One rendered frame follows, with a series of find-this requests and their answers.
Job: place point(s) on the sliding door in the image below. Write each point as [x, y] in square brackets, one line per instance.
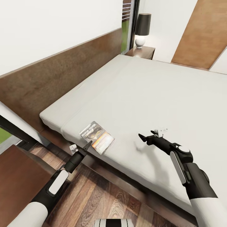
[205, 36]

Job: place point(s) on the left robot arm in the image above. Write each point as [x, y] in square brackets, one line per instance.
[35, 213]

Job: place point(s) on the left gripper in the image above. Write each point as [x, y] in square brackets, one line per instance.
[79, 155]

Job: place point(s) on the hardback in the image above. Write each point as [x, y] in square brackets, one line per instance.
[100, 138]

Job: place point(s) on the bed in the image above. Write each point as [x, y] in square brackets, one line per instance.
[62, 94]

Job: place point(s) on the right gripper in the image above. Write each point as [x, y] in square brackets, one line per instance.
[157, 141]

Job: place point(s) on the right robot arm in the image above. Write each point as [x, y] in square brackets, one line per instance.
[208, 209]

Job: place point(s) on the table lamp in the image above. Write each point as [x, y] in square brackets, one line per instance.
[142, 28]

